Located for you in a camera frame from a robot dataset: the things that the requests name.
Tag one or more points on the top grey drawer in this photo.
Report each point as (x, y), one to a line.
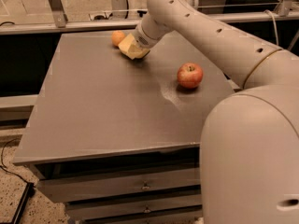
(97, 186)

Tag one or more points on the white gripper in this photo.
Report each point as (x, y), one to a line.
(142, 41)

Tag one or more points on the bottom grey drawer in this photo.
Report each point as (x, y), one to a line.
(156, 217)

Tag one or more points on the yellow wavy sponge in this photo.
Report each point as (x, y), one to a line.
(123, 46)

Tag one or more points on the orange fruit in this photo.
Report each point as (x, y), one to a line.
(117, 37)

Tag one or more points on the red apple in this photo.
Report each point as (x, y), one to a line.
(189, 75)

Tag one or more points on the middle grey drawer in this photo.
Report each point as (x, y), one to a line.
(144, 205)

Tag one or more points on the grey drawer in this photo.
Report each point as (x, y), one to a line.
(97, 186)
(144, 205)
(156, 217)

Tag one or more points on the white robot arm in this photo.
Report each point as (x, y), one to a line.
(249, 151)

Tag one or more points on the grey drawer cabinet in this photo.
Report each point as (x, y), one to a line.
(101, 113)

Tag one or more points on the grey metal railing frame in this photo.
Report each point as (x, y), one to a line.
(49, 16)

